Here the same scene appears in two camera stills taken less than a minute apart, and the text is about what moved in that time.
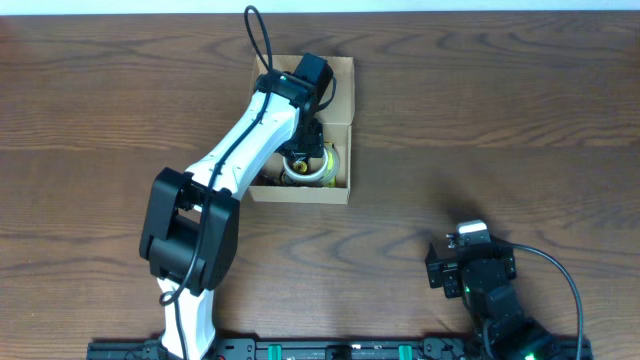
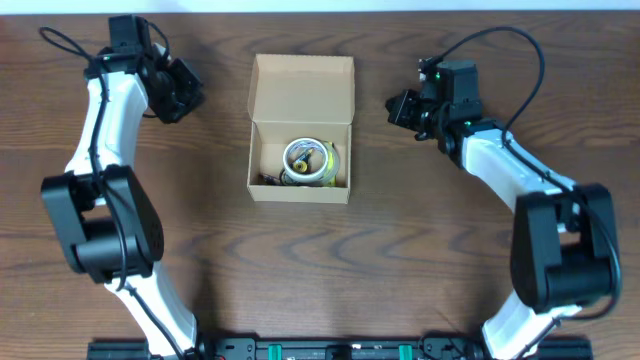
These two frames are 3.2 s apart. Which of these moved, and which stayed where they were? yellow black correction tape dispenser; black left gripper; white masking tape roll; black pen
Moved: black left gripper
Stayed: black pen; yellow black correction tape dispenser; white masking tape roll
